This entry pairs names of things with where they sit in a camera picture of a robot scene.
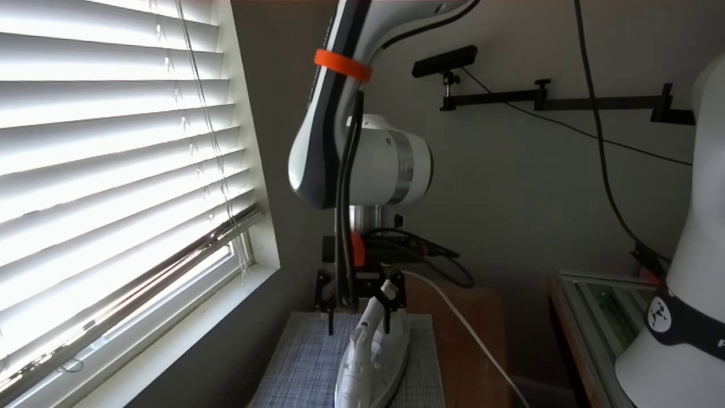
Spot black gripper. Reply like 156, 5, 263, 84
314, 260, 406, 336

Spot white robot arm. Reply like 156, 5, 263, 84
287, 0, 725, 408

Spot grey woven placemat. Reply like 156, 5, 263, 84
247, 312, 446, 408

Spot wooden side table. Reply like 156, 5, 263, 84
406, 275, 515, 408

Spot white window blinds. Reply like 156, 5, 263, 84
0, 0, 269, 408

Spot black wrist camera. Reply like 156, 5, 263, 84
350, 228, 458, 266

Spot white iron power cord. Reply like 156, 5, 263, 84
401, 266, 532, 408

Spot black camera on boom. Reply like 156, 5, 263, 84
412, 44, 695, 124

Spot black hanging cable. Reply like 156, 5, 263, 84
460, 0, 694, 266

